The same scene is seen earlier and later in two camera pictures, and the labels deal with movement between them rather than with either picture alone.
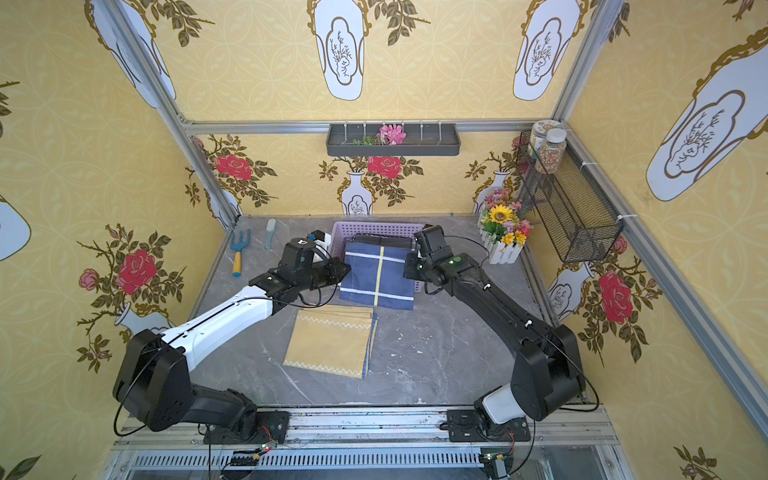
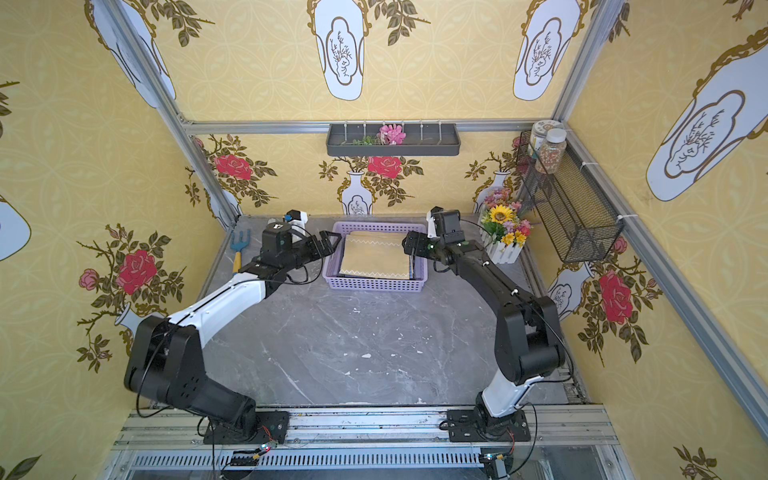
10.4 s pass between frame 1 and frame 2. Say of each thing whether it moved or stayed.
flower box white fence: stayed
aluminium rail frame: stayed
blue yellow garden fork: stayed
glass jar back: stayed
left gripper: moved
